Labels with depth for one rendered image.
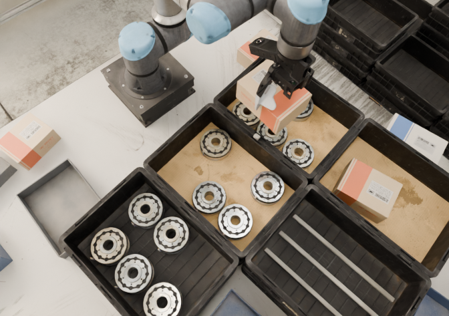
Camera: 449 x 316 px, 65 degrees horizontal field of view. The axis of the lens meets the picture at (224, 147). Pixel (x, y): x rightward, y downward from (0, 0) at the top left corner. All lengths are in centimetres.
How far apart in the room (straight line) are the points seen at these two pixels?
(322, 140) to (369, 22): 103
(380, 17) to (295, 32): 147
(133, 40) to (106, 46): 142
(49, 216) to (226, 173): 62
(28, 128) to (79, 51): 128
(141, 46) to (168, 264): 66
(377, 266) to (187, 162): 65
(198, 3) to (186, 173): 61
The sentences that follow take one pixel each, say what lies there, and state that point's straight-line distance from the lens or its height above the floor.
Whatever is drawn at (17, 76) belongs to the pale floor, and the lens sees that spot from 267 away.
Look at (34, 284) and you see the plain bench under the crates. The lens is 133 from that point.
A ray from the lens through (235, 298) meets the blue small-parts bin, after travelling 120.
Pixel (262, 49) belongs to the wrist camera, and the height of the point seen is 124.
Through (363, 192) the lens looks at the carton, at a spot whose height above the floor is 90.
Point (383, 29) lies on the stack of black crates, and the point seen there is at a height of 49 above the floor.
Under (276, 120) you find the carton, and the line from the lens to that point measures 92.
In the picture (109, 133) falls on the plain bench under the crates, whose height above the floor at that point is 70.
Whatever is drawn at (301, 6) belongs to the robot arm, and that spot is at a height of 144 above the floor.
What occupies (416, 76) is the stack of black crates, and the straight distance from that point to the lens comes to 215.
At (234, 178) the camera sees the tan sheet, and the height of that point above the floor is 83.
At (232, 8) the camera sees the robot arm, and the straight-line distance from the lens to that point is 69.
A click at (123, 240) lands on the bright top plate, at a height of 86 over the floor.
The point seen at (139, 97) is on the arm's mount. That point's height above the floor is 81.
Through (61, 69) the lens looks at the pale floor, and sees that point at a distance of 258.
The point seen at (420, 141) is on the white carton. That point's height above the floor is 79.
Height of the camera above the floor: 190
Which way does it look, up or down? 65 degrees down
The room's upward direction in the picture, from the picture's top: 2 degrees clockwise
